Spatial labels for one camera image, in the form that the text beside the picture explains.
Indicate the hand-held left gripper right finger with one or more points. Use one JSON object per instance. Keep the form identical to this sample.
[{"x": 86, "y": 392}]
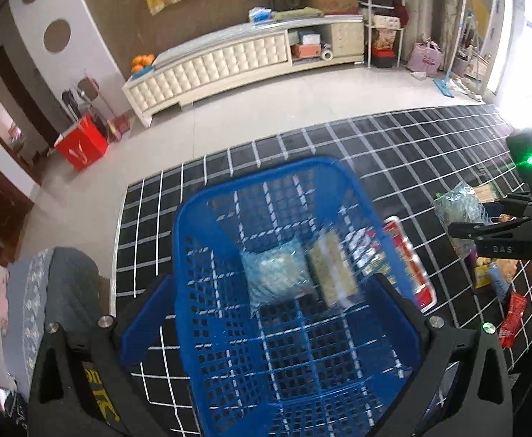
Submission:
[{"x": 391, "y": 309}]

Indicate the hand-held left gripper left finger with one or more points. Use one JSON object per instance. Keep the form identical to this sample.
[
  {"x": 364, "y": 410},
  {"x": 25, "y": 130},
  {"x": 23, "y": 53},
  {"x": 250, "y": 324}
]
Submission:
[{"x": 150, "y": 312}]

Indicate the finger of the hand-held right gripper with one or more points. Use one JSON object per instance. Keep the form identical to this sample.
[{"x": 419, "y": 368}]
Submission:
[
  {"x": 516, "y": 202},
  {"x": 484, "y": 230}
]

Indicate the clear greenish snack packet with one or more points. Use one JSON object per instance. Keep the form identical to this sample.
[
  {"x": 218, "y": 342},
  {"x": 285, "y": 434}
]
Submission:
[{"x": 459, "y": 205}]

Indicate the red sausage packet yellow label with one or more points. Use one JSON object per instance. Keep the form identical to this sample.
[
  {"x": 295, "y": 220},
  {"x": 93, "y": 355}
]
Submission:
[{"x": 407, "y": 264}]

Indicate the round bread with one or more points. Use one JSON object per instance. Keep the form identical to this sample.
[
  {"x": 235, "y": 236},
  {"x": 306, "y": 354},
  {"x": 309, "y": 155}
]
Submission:
[{"x": 499, "y": 282}]

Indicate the clear beige cracker packet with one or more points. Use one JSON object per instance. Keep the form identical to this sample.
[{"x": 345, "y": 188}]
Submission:
[{"x": 332, "y": 277}]

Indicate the blue plastic mesh basket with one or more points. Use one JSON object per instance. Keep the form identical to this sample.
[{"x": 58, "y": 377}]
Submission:
[{"x": 182, "y": 246}]

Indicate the clear light blue snack packet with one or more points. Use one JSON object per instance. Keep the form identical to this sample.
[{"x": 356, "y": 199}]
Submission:
[{"x": 270, "y": 277}]

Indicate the brown snack packet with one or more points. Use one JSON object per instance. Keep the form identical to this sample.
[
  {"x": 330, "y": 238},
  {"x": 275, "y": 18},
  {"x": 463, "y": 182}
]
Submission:
[{"x": 484, "y": 193}]

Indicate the small red snack packet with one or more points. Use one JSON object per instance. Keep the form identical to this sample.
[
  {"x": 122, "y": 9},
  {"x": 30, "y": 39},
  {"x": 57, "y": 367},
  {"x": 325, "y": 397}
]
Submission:
[{"x": 511, "y": 318}]

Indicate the blue floor mop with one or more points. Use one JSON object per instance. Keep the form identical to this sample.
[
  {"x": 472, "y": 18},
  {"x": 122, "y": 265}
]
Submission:
[{"x": 444, "y": 89}]

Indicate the pink handbag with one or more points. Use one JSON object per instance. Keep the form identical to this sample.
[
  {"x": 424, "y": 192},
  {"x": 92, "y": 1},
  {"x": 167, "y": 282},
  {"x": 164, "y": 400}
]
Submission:
[{"x": 425, "y": 60}]

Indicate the beige patterned curtain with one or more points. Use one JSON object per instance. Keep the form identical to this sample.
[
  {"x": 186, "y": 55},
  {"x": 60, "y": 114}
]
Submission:
[{"x": 455, "y": 9}]

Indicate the red paper gift bag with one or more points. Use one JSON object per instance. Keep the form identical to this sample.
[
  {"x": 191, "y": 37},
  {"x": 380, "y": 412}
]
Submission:
[{"x": 83, "y": 143}]

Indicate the small pink stool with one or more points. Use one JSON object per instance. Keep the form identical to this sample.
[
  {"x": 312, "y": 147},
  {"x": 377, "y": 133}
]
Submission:
[{"x": 118, "y": 128}]

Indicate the white metal shelf rack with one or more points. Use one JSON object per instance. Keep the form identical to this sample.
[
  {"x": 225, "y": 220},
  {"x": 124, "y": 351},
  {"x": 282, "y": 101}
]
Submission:
[{"x": 384, "y": 22}]

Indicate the white paper roll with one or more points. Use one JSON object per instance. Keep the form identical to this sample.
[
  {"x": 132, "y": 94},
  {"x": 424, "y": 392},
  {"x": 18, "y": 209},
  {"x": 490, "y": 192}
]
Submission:
[{"x": 326, "y": 56}]

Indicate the black round-back chair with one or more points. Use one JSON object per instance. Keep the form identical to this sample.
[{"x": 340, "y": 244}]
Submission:
[{"x": 87, "y": 89}]

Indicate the orange flat box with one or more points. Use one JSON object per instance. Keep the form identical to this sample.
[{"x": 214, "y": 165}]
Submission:
[{"x": 306, "y": 50}]

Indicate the cardboard box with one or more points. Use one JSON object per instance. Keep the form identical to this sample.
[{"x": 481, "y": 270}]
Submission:
[{"x": 332, "y": 1}]

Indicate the pile of oranges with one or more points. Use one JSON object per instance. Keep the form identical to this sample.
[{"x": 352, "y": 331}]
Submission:
[{"x": 142, "y": 61}]

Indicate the white tufted TV cabinet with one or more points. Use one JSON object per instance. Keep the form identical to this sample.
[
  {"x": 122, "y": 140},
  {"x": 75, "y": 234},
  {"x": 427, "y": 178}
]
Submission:
[{"x": 229, "y": 61}]

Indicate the green folded cloth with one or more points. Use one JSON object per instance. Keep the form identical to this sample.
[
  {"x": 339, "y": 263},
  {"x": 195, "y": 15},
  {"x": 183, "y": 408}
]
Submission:
[{"x": 298, "y": 13}]

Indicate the blue tissue pack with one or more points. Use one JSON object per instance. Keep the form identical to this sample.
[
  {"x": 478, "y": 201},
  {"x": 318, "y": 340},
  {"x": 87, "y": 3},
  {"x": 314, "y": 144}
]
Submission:
[{"x": 261, "y": 13}]

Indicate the dark wooden door frame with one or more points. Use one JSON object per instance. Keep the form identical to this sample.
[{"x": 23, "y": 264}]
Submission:
[{"x": 2, "y": 114}]

